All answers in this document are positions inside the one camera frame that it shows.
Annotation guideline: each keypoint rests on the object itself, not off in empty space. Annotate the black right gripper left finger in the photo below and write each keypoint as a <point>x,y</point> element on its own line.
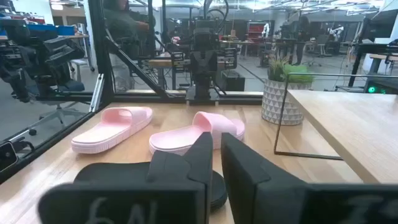
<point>124,202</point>

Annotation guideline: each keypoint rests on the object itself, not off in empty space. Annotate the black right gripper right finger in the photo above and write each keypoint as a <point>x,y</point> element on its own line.
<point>280,202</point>

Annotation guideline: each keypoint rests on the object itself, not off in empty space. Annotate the black slide sandal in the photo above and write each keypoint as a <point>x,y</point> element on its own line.
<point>109,174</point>

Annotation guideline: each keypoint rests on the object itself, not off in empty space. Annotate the pink slide sandal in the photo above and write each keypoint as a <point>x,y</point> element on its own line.
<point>214,124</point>
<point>109,130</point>

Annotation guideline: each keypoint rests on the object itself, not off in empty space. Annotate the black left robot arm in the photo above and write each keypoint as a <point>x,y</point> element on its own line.
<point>203,40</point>

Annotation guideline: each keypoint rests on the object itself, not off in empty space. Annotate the black box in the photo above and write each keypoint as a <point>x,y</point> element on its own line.
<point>233,81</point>

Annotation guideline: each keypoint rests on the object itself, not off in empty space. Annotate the person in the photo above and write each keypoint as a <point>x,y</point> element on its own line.
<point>124,28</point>
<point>303,34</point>

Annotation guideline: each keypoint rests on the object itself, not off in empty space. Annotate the succulent plant in patterned pot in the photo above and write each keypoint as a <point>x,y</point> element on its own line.
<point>281,102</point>

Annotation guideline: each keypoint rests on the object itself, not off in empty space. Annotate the black computer with green light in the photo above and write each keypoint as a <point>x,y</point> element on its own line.
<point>382,85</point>

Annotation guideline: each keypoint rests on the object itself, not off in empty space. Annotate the wooden shelf black metal frame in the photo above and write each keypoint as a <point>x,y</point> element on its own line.
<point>342,124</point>

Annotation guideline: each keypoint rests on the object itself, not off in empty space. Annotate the black aluminium table frame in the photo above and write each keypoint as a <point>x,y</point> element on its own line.
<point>99,46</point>

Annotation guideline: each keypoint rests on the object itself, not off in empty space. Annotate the black table-level camera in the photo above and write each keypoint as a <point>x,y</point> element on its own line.
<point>6,155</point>

